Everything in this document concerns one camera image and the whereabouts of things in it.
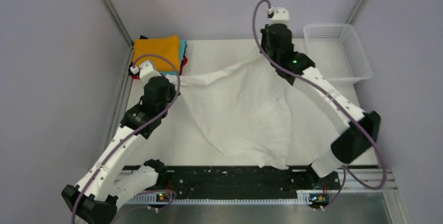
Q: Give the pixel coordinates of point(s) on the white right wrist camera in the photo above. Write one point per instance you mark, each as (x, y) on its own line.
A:
(278, 15)

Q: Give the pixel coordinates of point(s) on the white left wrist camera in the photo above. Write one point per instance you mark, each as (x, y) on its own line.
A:
(147, 71)

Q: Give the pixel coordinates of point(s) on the white slotted cable duct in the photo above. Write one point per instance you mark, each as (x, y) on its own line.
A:
(153, 199)

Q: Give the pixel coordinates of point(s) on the folded red t shirt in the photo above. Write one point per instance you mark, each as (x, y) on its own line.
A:
(168, 73)

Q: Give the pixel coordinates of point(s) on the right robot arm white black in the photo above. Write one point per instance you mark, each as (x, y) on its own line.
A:
(357, 128)

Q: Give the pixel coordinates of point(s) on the left aluminium frame rail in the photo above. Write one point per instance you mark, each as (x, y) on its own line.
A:
(123, 79)

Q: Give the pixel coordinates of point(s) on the white plastic basket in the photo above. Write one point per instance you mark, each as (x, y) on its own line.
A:
(338, 52)

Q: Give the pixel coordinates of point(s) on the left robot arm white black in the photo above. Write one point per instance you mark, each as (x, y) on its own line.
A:
(96, 198)

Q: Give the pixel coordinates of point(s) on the folded black t shirt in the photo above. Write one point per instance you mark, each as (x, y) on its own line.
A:
(134, 71)

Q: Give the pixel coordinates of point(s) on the folded orange t shirt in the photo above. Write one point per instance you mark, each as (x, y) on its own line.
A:
(168, 47)

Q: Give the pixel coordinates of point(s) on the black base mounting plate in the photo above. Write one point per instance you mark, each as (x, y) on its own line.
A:
(242, 182)

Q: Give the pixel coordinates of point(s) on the white t shirt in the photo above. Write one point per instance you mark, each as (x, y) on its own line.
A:
(235, 100)

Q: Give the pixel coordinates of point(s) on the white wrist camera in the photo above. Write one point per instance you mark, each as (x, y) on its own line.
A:
(147, 71)
(278, 15)

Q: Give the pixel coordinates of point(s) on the folded teal t shirt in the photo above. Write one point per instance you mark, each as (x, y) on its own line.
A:
(182, 51)

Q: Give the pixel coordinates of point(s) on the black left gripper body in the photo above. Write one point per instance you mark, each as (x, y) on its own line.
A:
(173, 95)

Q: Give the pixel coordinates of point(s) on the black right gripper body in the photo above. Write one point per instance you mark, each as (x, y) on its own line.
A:
(267, 51)

